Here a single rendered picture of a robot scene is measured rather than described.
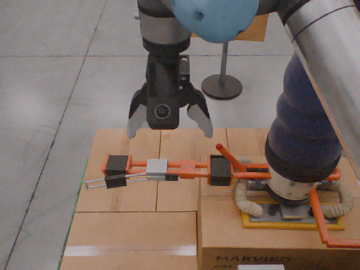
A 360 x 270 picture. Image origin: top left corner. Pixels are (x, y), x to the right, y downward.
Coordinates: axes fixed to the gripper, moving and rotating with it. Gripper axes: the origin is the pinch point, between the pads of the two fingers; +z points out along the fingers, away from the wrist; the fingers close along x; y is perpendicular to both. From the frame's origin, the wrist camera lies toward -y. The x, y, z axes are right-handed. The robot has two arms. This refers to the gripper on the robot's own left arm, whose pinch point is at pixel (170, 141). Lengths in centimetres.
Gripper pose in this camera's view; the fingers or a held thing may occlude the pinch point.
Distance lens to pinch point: 61.5
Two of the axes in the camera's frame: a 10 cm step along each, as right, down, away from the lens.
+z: 0.0, 7.1, 7.1
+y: -0.1, -7.1, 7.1
